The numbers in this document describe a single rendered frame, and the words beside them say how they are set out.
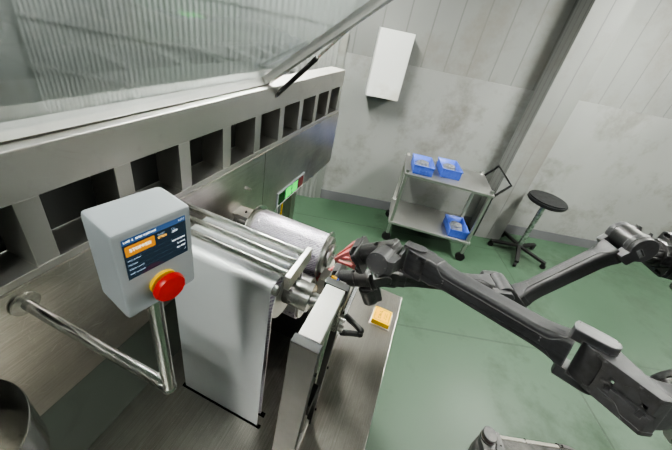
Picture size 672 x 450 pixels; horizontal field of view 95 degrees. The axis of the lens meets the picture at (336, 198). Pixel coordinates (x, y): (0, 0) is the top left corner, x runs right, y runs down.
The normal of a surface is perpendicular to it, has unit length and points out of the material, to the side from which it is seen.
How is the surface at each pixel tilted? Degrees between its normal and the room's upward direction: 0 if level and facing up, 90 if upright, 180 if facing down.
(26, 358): 90
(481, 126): 90
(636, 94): 90
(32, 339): 90
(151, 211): 0
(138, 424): 0
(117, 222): 0
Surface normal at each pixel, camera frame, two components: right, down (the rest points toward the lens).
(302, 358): -0.35, 0.43
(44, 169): 0.92, 0.32
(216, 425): 0.18, -0.84
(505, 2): -0.07, 0.51
